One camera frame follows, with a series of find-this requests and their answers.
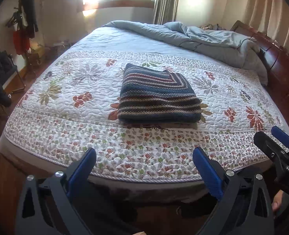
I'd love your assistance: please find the cardboard box on floor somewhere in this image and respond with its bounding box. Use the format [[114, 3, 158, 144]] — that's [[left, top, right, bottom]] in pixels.
[[28, 46, 46, 65]]

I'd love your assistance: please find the white basket on floor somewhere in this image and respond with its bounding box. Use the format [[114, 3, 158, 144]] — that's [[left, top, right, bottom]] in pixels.
[[50, 42, 72, 58]]

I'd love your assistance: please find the blue striped knit sweater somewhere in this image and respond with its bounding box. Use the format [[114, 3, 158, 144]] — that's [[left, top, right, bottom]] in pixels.
[[118, 63, 201, 124]]

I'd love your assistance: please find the patterned pillow by headboard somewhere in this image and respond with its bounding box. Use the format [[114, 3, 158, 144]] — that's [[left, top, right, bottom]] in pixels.
[[201, 23, 226, 31]]

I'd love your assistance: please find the grey-blue rumpled duvet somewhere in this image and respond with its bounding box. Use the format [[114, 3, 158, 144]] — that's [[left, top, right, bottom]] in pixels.
[[104, 20, 268, 85]]

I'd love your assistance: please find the floral quilted bedspread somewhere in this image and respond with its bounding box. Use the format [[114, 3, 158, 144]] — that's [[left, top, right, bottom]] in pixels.
[[0, 27, 289, 184]]

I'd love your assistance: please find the person's right hand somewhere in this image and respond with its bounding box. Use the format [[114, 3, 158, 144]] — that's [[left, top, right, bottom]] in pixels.
[[272, 190, 289, 221]]

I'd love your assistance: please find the black chair with clothes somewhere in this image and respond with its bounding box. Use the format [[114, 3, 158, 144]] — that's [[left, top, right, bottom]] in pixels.
[[0, 51, 26, 108]]

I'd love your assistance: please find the black jacket on rack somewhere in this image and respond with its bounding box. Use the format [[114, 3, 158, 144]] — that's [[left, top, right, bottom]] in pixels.
[[22, 0, 39, 39]]

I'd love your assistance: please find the grey window curtain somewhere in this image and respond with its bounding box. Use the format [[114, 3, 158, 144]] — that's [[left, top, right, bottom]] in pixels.
[[153, 0, 179, 24]]

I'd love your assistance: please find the dark wooden headboard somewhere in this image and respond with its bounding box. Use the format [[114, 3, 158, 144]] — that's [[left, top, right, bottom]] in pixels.
[[231, 20, 289, 105]]

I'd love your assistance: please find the red bag on rack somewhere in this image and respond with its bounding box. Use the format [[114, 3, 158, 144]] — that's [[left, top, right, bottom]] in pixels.
[[13, 29, 30, 55]]

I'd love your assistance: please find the wooden coat rack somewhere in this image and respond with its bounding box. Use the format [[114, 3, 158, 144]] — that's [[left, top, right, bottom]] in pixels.
[[5, 0, 39, 75]]

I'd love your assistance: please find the beige pleated wall curtain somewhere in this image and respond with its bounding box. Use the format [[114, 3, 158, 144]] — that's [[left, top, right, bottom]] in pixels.
[[243, 0, 289, 53]]

